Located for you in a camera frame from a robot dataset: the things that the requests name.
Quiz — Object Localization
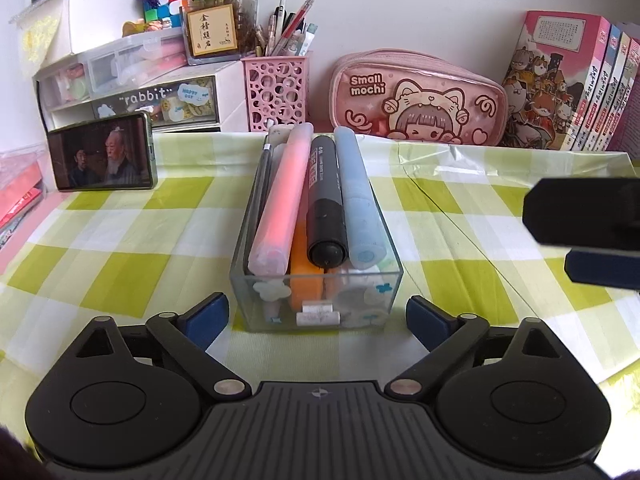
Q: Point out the glass plant pot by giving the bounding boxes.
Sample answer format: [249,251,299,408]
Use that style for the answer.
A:
[181,0,260,67]

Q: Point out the pink cartoon pencil case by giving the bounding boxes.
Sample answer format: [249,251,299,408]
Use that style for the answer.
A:
[329,49,508,147]

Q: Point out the green smartphone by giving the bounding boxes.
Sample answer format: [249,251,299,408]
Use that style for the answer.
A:
[46,111,158,192]

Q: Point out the pink packets in plastic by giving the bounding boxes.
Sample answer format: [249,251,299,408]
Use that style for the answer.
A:
[0,142,48,256]

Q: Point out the green checked tablecloth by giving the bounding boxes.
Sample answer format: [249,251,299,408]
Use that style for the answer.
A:
[0,130,640,396]

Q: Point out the pastel pink highlighter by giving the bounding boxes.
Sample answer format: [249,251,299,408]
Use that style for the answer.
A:
[247,124,315,276]

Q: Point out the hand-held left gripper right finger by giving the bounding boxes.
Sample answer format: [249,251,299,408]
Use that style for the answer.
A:
[385,295,576,402]

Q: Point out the teal and white glue stick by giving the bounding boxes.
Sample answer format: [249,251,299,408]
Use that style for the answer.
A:
[327,265,401,328]

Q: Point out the clear plastic drawer organizer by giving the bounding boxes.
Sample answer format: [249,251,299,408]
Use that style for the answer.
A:
[32,35,221,133]

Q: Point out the plastic bag with yellow notes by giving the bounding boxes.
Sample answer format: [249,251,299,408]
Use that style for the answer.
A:
[10,2,68,56]

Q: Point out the orange highlighter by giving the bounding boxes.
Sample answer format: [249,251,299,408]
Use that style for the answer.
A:
[289,220,326,313]

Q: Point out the clear plastic box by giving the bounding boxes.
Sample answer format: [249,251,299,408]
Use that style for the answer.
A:
[229,127,405,333]

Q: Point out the black whiteboard marker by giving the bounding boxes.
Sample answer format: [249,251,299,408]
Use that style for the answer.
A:
[305,134,349,267]

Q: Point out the pink perforated pen holder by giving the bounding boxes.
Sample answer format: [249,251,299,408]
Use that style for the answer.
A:
[241,51,313,133]

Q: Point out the white storage box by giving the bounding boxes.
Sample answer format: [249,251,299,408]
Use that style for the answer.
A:
[62,0,148,56]

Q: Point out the small yellow figurines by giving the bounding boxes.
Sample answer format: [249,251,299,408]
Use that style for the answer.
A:
[122,19,173,37]

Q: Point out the pastel blue highlighter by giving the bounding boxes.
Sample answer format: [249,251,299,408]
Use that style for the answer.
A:
[332,126,388,271]

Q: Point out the blue spine comic book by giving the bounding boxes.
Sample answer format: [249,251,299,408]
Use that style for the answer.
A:
[580,22,623,152]

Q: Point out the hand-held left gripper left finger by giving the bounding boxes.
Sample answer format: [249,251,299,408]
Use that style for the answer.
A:
[65,291,252,402]

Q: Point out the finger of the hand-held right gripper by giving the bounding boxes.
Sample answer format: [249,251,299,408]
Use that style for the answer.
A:
[522,177,640,252]
[565,249,640,289]

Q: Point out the bunch of pens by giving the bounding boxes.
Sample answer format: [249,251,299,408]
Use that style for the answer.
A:
[255,0,321,58]

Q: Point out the grey pencil lead case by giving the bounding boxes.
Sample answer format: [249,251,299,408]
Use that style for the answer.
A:
[249,142,275,261]

